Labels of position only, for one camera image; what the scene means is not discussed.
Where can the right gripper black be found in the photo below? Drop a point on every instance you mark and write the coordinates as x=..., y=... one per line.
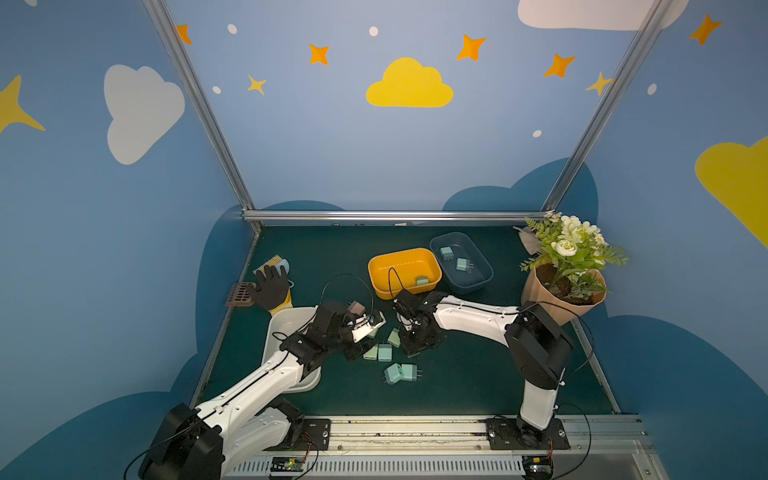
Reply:
x=417, y=332

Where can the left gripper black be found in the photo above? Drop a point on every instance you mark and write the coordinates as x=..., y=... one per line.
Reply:
x=349, y=335

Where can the green plug cluster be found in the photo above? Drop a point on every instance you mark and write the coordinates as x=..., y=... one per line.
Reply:
x=393, y=338

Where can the pink plug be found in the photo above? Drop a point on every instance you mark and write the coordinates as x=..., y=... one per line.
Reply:
x=356, y=309

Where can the blue plug isolated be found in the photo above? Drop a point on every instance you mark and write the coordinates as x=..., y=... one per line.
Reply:
x=464, y=265

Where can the blue plug cluster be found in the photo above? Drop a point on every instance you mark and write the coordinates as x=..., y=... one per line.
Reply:
x=447, y=253
x=384, y=353

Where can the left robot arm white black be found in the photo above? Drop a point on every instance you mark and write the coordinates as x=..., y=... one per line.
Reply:
x=207, y=441

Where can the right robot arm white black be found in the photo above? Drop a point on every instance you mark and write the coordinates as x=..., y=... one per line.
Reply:
x=538, y=344

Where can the yellow storage box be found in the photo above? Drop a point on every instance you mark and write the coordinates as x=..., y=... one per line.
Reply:
x=390, y=273

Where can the blue storage box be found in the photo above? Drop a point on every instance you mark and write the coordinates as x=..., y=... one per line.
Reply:
x=463, y=247

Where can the white storage tray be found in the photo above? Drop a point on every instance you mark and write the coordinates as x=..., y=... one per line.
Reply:
x=285, y=323

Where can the green plug left middle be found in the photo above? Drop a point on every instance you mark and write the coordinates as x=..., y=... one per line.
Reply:
x=371, y=354

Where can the green plug bottom right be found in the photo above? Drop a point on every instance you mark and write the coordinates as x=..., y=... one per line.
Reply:
x=410, y=372

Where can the blue plug bottom left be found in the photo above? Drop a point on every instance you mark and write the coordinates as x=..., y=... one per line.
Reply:
x=393, y=374

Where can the black rubber glove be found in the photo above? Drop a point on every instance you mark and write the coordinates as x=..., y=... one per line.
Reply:
x=271, y=289

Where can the yellow blue sponge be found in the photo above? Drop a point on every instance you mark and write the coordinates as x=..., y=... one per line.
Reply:
x=278, y=262

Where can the brown grid drain cover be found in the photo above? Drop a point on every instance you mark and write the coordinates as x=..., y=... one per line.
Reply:
x=240, y=295

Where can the potted artificial flower plant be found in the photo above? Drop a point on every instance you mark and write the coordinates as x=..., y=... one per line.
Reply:
x=565, y=271

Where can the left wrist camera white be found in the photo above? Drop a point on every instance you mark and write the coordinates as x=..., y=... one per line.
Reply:
x=367, y=326

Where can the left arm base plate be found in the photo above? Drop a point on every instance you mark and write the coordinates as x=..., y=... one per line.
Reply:
x=304, y=432

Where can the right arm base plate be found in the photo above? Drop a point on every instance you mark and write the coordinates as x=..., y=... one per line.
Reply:
x=515, y=434

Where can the aluminium frame back bar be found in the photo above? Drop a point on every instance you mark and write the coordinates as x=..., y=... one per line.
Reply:
x=389, y=216

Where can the aluminium frame rail front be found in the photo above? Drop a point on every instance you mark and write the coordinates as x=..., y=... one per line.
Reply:
x=457, y=447

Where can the aluminium frame right post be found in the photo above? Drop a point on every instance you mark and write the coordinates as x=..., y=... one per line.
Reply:
x=639, y=48

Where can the aluminium frame post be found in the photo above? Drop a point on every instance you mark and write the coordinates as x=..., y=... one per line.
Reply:
x=639, y=48
x=162, y=20

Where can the aluminium frame left post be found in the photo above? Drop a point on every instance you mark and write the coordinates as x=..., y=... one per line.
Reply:
x=162, y=20

